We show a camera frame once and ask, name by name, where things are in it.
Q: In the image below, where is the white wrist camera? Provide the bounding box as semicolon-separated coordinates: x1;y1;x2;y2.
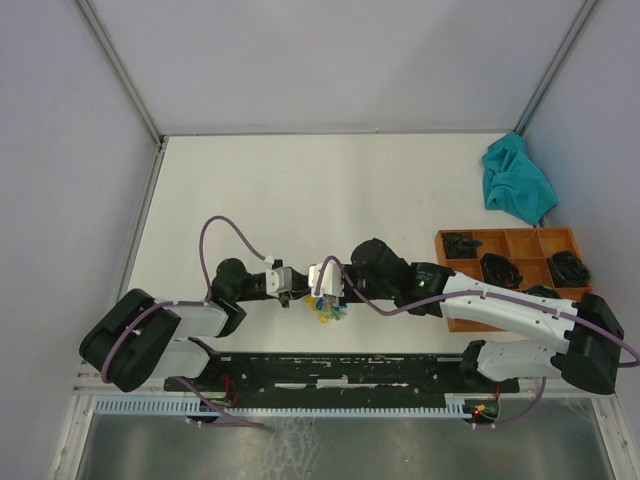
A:
263;256;293;298
307;261;344;298

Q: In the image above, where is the grey cable duct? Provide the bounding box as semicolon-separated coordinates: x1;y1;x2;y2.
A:
93;395;473;419

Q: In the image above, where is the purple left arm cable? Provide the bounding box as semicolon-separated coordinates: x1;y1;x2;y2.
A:
99;215;274;385

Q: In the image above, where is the wooden compartment tray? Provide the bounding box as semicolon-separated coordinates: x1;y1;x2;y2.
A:
435;227;593;301

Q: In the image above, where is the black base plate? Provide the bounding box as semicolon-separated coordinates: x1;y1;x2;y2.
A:
190;352;519;400

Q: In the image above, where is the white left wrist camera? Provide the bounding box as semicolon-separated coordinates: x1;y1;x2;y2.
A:
263;256;293;298

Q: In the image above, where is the black cable coil left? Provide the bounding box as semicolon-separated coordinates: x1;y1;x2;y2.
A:
442;232;484;261

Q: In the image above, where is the black cable coil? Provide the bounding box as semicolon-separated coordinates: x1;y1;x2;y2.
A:
479;252;524;290
549;249;592;289
442;232;484;261

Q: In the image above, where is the black cable coil right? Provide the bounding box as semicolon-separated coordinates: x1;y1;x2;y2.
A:
549;249;592;289

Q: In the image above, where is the metal keyring with coloured keys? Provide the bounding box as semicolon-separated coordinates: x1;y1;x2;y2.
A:
305;295;347;324

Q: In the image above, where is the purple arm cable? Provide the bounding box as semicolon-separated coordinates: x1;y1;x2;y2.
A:
312;255;640;426
99;215;274;385

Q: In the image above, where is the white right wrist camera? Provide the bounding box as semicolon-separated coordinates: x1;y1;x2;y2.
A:
307;261;344;298

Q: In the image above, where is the black cable coil middle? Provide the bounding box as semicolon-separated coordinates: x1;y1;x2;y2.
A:
479;252;524;290

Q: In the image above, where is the teal cloth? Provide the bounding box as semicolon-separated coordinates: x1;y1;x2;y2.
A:
481;132;558;226

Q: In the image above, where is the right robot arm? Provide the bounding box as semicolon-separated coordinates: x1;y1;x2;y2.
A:
343;239;624;395

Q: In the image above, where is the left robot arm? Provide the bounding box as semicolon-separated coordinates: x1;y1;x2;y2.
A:
79;258;310;393

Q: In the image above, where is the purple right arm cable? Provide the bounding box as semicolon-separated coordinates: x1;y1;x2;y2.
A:
312;255;640;426

